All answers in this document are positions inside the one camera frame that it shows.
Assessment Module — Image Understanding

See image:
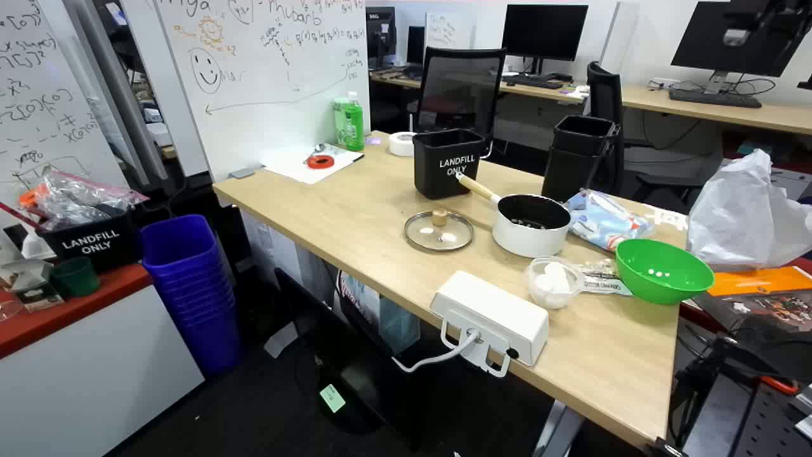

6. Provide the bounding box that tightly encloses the narrow black monitor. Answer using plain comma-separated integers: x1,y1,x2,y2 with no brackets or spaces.
365,5,400,71

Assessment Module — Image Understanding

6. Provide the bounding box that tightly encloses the large black computer monitor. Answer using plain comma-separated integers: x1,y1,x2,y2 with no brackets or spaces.
671,0,812,96

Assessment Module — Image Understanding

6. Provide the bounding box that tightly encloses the grey whiteboard eraser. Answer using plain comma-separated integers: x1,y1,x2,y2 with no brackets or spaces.
227,163,266,182

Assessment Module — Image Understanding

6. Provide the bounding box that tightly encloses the black keyboard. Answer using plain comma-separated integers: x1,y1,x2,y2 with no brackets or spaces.
667,85,765,108
502,73,570,90

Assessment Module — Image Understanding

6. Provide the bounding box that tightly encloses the white cabinet with red top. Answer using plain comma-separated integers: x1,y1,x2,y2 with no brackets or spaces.
0,262,209,457

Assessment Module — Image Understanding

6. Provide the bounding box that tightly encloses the large black plastic bin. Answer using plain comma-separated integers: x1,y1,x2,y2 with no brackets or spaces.
540,115,618,202

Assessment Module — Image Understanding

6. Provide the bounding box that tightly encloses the white plastic bag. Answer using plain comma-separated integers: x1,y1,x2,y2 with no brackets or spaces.
686,148,812,272

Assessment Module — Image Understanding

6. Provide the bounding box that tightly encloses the orange book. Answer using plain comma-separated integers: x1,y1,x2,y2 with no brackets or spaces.
705,263,812,299

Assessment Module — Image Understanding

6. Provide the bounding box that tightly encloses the blue plastic package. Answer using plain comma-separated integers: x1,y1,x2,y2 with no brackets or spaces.
564,184,688,254

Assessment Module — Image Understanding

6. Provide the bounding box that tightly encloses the glass lid with wooden knob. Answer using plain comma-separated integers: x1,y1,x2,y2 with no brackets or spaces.
401,206,477,257

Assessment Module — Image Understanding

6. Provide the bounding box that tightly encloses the white power box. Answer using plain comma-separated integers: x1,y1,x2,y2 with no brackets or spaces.
430,269,551,380

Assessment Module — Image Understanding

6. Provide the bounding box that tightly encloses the white paper sheet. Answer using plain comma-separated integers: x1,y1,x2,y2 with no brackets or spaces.
265,139,365,188

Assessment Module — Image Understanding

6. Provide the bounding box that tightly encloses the clear plastic bag with trash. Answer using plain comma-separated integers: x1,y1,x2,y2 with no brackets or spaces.
15,167,151,233

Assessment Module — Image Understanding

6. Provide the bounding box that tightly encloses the white tape roll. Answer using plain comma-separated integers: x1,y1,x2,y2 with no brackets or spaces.
387,130,419,160

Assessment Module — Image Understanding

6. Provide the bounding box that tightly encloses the whiteboard with dense writing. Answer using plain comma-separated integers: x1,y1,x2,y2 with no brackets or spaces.
0,0,129,206

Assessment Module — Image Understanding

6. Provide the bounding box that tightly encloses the green sticky note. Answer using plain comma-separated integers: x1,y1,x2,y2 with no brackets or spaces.
317,380,351,417

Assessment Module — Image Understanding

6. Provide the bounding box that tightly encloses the red tape dispenser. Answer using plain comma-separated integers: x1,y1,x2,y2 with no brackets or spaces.
306,150,337,172

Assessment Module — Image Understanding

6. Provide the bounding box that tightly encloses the white cable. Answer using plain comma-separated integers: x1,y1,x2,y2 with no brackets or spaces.
389,328,483,376

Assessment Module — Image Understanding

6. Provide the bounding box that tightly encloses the black frying pan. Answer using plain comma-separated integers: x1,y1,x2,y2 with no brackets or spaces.
454,170,575,262

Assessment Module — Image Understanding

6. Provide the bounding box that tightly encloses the green bottle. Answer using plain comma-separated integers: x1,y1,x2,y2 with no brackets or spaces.
331,88,368,155

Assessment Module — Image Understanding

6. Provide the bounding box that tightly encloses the small black landfill bin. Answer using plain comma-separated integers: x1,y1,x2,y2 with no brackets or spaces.
411,126,487,202

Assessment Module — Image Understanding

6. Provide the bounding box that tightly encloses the whiteboard with smiley drawing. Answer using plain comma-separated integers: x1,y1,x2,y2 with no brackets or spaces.
151,0,374,182

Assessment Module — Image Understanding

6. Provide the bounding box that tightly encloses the dark green cup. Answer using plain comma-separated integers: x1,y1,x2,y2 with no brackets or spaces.
48,254,101,299

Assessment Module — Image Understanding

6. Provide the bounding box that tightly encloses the green plastic bowl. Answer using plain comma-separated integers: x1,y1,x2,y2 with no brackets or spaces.
613,236,719,308

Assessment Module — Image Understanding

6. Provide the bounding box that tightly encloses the clear plastic cup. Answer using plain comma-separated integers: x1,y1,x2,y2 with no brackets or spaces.
523,257,587,311

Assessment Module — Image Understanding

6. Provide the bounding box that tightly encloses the black landfill bin with bags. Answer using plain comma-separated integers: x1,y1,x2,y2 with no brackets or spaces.
35,211,143,273

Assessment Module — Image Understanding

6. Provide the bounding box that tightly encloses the stack of blue bins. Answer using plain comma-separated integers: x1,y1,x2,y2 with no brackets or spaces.
138,211,247,379

